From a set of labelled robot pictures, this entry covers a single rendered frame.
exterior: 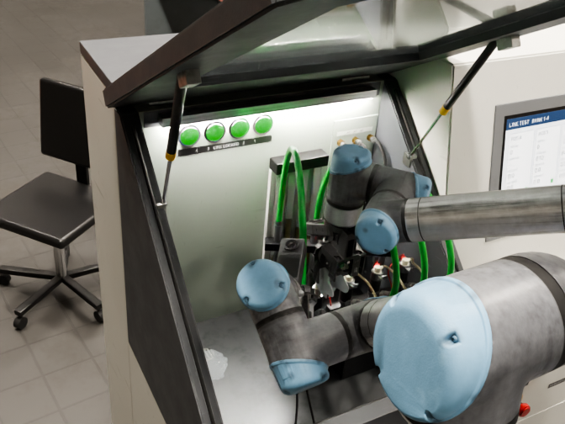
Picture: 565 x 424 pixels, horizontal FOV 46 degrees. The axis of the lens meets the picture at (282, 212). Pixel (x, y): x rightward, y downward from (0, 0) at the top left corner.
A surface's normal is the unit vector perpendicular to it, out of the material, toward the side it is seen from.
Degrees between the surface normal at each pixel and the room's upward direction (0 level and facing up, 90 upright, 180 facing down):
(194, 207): 90
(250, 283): 45
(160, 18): 90
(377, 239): 90
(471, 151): 76
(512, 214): 69
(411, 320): 83
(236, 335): 0
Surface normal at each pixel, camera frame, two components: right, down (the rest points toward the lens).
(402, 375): -0.86, 0.07
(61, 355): 0.08, -0.84
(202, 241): 0.47, 0.51
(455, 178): 0.47, 0.29
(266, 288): -0.19, -0.26
